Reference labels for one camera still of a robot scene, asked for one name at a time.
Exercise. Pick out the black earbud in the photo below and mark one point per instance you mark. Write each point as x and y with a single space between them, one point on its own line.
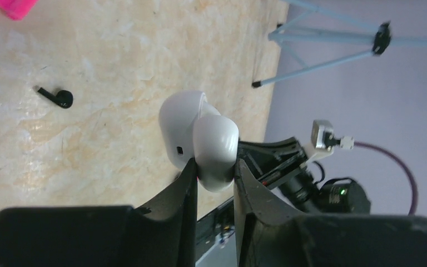
63 98

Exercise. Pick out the white earbud charging case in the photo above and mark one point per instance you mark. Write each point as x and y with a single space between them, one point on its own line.
192 128

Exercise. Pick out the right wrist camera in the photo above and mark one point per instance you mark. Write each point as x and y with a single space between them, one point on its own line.
323 141

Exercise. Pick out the pink marker pen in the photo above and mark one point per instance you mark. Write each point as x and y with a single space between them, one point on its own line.
17 9

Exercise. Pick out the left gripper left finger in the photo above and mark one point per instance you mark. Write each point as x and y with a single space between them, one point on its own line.
160 232

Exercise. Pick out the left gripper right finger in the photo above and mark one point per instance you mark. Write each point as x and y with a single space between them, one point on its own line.
269 232

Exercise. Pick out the light blue tripod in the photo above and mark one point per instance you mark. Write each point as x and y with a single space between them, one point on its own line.
370 40

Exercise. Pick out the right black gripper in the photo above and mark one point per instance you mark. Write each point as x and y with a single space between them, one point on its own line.
283 164

